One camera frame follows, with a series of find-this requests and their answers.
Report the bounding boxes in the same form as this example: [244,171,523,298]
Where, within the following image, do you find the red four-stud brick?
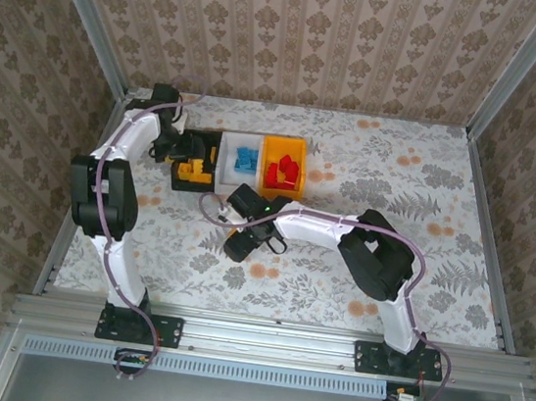
[265,163,283,188]

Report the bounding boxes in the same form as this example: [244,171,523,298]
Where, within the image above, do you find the slotted cable duct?
[23,332,392,401]

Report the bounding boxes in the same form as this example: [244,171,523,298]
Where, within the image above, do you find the black plastic bin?
[169,126,222,197]

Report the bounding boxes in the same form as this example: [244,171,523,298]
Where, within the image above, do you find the aluminium frame post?
[24,0,145,100]
[465,0,536,151]

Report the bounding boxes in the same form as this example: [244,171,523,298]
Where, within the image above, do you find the white translucent plastic bin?
[214,129,268,195]

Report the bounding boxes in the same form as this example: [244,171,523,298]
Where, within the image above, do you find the yellow six-stud brick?
[175,161,198,183]

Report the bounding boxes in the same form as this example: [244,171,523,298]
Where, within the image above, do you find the aluminium table side rail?
[32,83,137,302]
[441,132,536,354]

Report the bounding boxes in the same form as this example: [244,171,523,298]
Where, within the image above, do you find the yellow plastic bin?
[256,134,313,202]

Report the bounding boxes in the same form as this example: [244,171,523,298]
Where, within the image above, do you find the aluminium mounting rail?
[7,281,536,397]

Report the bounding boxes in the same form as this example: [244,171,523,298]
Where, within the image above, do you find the small connector board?
[112,346,155,377]
[383,381,428,401]

